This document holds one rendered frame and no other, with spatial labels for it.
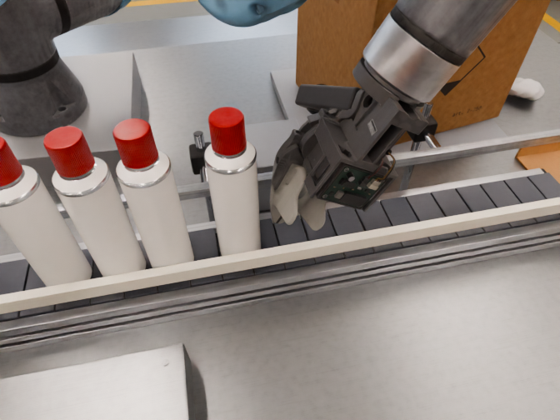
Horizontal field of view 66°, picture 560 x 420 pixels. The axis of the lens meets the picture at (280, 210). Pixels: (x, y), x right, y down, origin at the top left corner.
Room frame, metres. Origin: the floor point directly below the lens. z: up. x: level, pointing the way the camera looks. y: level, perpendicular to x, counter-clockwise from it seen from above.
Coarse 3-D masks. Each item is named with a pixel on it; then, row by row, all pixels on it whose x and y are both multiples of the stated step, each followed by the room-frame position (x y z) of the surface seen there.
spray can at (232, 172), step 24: (216, 120) 0.32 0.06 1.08; (240, 120) 0.32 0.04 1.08; (216, 144) 0.31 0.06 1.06; (240, 144) 0.31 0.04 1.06; (216, 168) 0.30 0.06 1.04; (240, 168) 0.30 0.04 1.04; (216, 192) 0.31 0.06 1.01; (240, 192) 0.30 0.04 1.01; (216, 216) 0.31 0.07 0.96; (240, 216) 0.30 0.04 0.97; (240, 240) 0.30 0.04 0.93
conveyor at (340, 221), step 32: (448, 192) 0.43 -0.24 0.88; (480, 192) 0.43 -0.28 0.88; (512, 192) 0.43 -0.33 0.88; (544, 192) 0.43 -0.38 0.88; (352, 224) 0.37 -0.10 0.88; (384, 224) 0.37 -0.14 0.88; (512, 224) 0.37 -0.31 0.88; (352, 256) 0.32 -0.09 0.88; (0, 288) 0.27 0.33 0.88; (32, 288) 0.27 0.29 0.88; (160, 288) 0.27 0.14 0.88; (0, 320) 0.23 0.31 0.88
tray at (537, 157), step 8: (544, 144) 0.57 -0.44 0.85; (552, 144) 0.57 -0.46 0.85; (520, 152) 0.56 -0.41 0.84; (528, 152) 0.56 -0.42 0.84; (536, 152) 0.57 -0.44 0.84; (544, 152) 0.57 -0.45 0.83; (552, 152) 0.57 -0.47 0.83; (520, 160) 0.55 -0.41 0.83; (528, 160) 0.55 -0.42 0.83; (536, 160) 0.55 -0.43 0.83; (544, 160) 0.55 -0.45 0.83; (552, 160) 0.55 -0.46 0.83; (528, 168) 0.53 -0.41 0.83; (544, 168) 0.53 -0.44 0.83; (552, 168) 0.53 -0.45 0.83; (552, 176) 0.51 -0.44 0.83
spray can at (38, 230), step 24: (0, 144) 0.29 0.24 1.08; (0, 168) 0.27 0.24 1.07; (24, 168) 0.30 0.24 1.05; (0, 192) 0.27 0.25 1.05; (24, 192) 0.27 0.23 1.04; (48, 192) 0.30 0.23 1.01; (0, 216) 0.26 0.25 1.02; (24, 216) 0.26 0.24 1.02; (48, 216) 0.28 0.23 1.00; (24, 240) 0.26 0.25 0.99; (48, 240) 0.27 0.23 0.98; (72, 240) 0.29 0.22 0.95; (48, 264) 0.26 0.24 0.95; (72, 264) 0.27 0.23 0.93
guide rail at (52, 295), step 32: (416, 224) 0.34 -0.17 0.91; (448, 224) 0.34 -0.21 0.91; (480, 224) 0.35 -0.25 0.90; (224, 256) 0.29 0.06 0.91; (256, 256) 0.29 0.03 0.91; (288, 256) 0.30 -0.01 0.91; (320, 256) 0.31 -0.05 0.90; (64, 288) 0.25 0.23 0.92; (96, 288) 0.25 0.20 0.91; (128, 288) 0.26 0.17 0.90
